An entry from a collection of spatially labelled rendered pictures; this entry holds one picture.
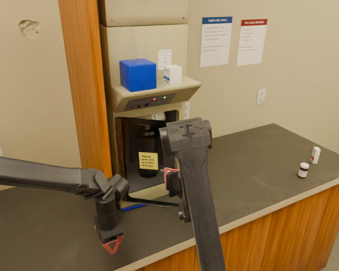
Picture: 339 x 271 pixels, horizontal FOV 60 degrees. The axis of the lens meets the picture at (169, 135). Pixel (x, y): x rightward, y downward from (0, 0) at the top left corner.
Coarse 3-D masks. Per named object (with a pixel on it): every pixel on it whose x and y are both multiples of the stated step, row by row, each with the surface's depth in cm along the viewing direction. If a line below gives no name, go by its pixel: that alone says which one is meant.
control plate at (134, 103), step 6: (156, 96) 106; (162, 96) 108; (168, 96) 110; (132, 102) 104; (138, 102) 106; (144, 102) 108; (150, 102) 110; (156, 102) 112; (162, 102) 114; (168, 102) 116; (126, 108) 107; (132, 108) 109; (138, 108) 111
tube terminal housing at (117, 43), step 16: (112, 32) 99; (128, 32) 102; (144, 32) 104; (160, 32) 107; (176, 32) 110; (112, 48) 101; (128, 48) 104; (144, 48) 107; (160, 48) 110; (176, 48) 113; (112, 64) 103; (176, 64) 116; (112, 80) 106; (112, 112) 112; (128, 112) 114; (144, 112) 117; (176, 112) 128; (112, 128) 116; (112, 144) 121; (112, 160) 127
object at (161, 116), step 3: (153, 114) 123; (156, 114) 124; (159, 114) 125; (162, 114) 127; (135, 117) 123; (138, 117) 123; (141, 117) 122; (144, 117) 122; (147, 117) 122; (150, 117) 123; (153, 117) 123; (156, 117) 124; (159, 117) 125; (162, 117) 126; (165, 117) 129
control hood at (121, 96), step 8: (160, 80) 114; (184, 80) 114; (192, 80) 114; (112, 88) 105; (120, 88) 103; (160, 88) 104; (168, 88) 105; (176, 88) 106; (184, 88) 108; (192, 88) 111; (112, 96) 107; (120, 96) 99; (128, 96) 99; (136, 96) 101; (144, 96) 103; (152, 96) 105; (176, 96) 113; (184, 96) 116; (120, 104) 103
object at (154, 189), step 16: (128, 128) 112; (144, 128) 111; (128, 144) 115; (144, 144) 114; (160, 144) 112; (128, 160) 118; (160, 160) 115; (176, 160) 114; (128, 176) 122; (144, 176) 120; (160, 176) 119; (128, 192) 126; (144, 192) 124; (160, 192) 122; (176, 208) 124
